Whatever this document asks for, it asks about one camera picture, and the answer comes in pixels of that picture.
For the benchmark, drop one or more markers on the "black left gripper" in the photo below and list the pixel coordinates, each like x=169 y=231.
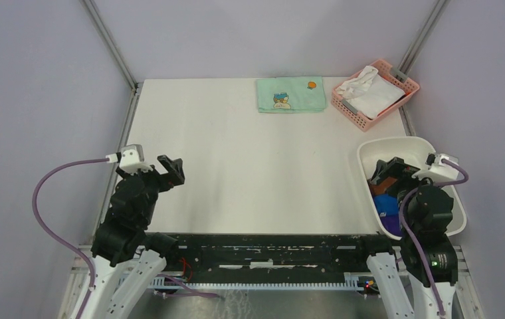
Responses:
x=175 y=175

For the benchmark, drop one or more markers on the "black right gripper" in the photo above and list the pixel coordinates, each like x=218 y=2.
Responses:
x=396 y=167

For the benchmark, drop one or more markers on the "brown towel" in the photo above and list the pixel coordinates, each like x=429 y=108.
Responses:
x=382 y=187

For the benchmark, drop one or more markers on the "blue towel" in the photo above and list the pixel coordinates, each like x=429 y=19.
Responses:
x=386 y=205

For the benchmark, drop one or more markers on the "purple towel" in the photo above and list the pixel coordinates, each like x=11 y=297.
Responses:
x=392 y=224

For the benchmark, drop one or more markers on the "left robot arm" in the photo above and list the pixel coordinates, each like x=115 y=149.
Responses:
x=125 y=257

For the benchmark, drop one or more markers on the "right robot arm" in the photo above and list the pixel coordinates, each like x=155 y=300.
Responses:
x=425 y=210

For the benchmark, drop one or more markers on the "white plastic tub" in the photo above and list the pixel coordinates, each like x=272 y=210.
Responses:
x=413 y=150

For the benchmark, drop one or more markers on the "white cloth in basket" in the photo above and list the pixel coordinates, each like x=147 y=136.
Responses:
x=369 y=92

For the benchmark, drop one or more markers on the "pink plastic basket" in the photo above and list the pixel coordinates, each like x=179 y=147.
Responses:
x=389 y=73

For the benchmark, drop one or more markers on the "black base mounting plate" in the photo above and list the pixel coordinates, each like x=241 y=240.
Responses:
x=250 y=259

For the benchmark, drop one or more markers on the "mint green cartoon towel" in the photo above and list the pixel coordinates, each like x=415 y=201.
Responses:
x=303 y=94

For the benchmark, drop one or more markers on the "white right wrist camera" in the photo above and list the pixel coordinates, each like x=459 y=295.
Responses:
x=437 y=170

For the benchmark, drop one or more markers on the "white slotted cable duct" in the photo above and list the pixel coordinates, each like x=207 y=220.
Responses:
x=349 y=284

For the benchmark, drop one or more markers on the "aluminium frame rail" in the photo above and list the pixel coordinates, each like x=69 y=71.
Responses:
x=80 y=266

